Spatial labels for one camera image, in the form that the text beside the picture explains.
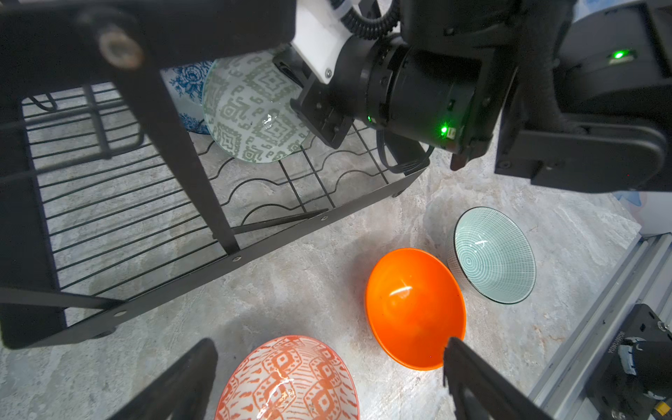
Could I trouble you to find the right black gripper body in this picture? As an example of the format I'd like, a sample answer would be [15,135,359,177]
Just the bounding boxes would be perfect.
[273,35,516,171]

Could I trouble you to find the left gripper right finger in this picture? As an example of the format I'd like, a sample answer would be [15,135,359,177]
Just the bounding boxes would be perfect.
[443,337,550,420]

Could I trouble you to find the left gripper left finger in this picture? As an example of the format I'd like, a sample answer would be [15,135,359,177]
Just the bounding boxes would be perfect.
[111,338,218,420]

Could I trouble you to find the orange plastic bowl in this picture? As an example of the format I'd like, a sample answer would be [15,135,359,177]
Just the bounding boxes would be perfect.
[365,248,467,371]

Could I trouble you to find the pink patterned bowl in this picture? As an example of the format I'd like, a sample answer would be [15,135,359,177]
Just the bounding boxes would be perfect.
[215,335,361,419]

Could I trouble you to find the mint green lined bowl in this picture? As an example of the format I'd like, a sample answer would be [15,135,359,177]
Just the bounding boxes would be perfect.
[446,206,537,306]

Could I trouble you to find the green patterned bowl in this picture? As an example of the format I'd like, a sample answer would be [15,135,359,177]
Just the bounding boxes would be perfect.
[202,50,311,164]

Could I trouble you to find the blue floral bowl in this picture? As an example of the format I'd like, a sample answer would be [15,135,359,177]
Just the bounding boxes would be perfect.
[160,61,214,135]

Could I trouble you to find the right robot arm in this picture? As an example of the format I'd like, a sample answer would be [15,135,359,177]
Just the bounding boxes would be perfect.
[273,1,671,194]

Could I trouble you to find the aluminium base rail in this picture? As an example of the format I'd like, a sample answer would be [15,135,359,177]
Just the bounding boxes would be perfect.
[530,234,671,419]

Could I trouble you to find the black wire dish rack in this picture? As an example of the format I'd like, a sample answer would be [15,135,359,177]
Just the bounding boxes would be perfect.
[1,1,418,349]

